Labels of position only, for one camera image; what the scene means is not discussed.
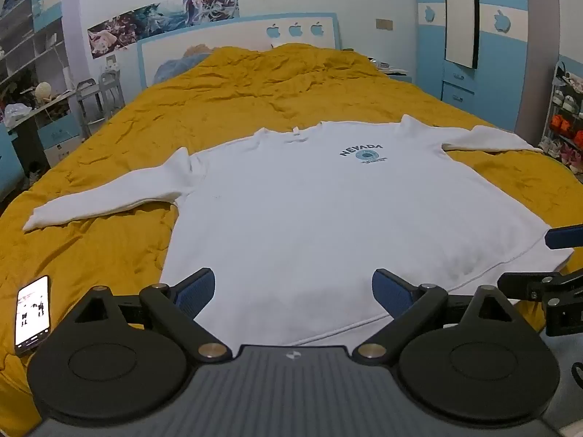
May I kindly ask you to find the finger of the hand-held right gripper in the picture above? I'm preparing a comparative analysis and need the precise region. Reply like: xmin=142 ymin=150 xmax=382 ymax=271
xmin=497 ymin=268 xmax=583 ymax=303
xmin=545 ymin=225 xmax=583 ymax=251

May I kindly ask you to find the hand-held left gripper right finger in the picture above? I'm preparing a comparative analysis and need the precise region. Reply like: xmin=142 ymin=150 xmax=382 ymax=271
xmin=357 ymin=268 xmax=517 ymax=365

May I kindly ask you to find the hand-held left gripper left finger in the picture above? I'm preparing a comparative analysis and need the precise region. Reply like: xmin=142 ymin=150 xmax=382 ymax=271
xmin=68 ymin=268 xmax=233 ymax=363

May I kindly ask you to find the white long-sleeve sweatshirt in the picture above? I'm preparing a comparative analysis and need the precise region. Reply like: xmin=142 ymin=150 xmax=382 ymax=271
xmin=23 ymin=115 xmax=575 ymax=347

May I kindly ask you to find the shoe rack with shoes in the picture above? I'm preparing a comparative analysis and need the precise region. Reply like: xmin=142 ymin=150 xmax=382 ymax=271
xmin=540 ymin=61 xmax=583 ymax=174

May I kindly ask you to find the black smartphone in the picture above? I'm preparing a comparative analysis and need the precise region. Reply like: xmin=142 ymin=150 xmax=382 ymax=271
xmin=13 ymin=275 xmax=51 ymax=356

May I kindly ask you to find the blue and white wardrobe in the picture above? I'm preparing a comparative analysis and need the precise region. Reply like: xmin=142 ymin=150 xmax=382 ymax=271
xmin=414 ymin=0 xmax=562 ymax=134

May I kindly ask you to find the yellow bed blanket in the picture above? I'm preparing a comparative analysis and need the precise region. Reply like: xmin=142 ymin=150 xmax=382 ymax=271
xmin=0 ymin=43 xmax=583 ymax=437

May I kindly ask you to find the cluttered desk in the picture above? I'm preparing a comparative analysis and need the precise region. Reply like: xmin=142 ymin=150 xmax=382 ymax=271
xmin=0 ymin=88 xmax=83 ymax=167

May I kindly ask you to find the blue pillow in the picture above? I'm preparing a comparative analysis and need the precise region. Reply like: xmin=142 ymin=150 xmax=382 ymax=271
xmin=155 ymin=52 xmax=212 ymax=83

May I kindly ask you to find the clutter on nightstand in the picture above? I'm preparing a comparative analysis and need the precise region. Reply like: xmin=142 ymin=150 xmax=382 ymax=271
xmin=369 ymin=58 xmax=409 ymax=76

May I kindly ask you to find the wardrobe mirror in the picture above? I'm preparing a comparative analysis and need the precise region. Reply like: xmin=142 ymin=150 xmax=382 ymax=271
xmin=444 ymin=0 xmax=480 ymax=70

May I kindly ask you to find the white plastic bag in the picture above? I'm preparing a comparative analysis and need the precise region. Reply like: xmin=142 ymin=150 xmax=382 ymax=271
xmin=4 ymin=104 xmax=33 ymax=126

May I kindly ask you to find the white blue-trimmed headboard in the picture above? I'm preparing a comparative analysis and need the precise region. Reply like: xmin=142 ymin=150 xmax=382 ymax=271
xmin=137 ymin=11 xmax=342 ymax=94

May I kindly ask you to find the anime wall poster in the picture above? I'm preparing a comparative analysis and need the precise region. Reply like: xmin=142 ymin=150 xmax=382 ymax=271
xmin=87 ymin=16 xmax=137 ymax=60
xmin=119 ymin=2 xmax=187 ymax=46
xmin=182 ymin=0 xmax=239 ymax=26

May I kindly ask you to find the white wall bookshelf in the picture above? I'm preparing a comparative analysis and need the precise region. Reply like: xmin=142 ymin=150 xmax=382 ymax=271
xmin=0 ymin=0 xmax=65 ymax=101

